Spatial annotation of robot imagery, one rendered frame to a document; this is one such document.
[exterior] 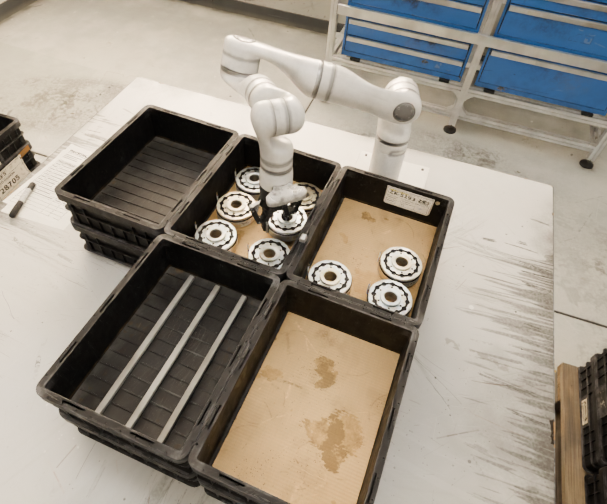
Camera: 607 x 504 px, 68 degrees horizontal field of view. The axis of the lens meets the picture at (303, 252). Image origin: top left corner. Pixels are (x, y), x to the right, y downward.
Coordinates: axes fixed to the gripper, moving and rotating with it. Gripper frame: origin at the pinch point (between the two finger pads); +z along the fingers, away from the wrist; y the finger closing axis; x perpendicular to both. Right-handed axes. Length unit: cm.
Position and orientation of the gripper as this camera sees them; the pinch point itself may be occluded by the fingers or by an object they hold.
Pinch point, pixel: (275, 223)
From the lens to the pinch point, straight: 113.4
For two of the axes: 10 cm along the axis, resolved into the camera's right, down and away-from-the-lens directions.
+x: 4.0, 7.4, -5.5
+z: -0.6, 6.1, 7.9
